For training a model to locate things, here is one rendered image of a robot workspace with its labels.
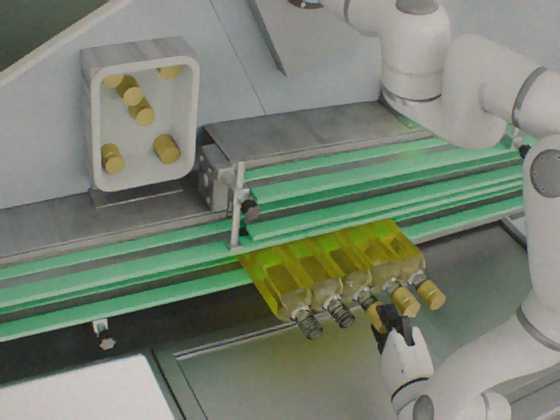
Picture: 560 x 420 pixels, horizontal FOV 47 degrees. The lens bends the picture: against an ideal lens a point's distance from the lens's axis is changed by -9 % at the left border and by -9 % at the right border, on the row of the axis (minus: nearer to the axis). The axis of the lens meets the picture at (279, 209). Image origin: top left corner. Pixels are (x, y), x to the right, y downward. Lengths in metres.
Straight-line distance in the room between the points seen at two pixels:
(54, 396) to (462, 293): 0.85
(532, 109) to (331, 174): 0.47
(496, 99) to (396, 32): 0.16
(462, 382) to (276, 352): 0.46
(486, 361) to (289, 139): 0.58
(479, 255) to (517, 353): 0.77
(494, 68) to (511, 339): 0.33
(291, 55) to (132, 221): 0.39
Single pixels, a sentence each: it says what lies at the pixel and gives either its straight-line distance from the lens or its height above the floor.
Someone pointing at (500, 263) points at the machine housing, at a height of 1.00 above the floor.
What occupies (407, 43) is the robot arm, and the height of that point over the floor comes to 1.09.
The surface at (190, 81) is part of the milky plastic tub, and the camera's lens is 1.09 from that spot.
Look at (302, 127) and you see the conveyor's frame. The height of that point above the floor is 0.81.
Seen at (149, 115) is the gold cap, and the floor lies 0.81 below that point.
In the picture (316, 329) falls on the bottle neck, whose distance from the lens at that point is 1.09.
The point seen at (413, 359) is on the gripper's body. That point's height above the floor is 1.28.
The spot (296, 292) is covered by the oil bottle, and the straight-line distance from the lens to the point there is 1.10.
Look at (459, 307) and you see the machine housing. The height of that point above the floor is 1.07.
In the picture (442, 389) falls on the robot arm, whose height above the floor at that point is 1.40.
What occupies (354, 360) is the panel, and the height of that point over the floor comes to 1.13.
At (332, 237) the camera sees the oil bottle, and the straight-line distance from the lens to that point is 1.22.
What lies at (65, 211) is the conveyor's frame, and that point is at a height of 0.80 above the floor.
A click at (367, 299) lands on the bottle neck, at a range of 1.14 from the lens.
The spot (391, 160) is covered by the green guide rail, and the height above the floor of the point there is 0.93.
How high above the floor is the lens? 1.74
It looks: 43 degrees down
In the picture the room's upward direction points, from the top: 142 degrees clockwise
